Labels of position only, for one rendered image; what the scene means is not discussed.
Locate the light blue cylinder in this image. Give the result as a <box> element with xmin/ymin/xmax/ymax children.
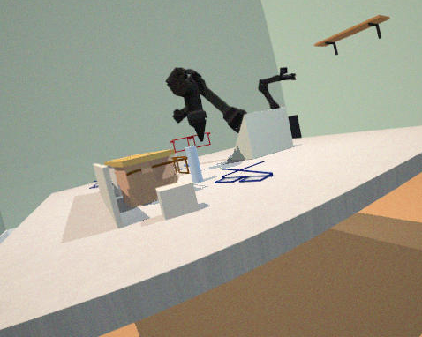
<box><xmin>185</xmin><ymin>146</ymin><xmax>203</xmax><ymax>183</ymax></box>

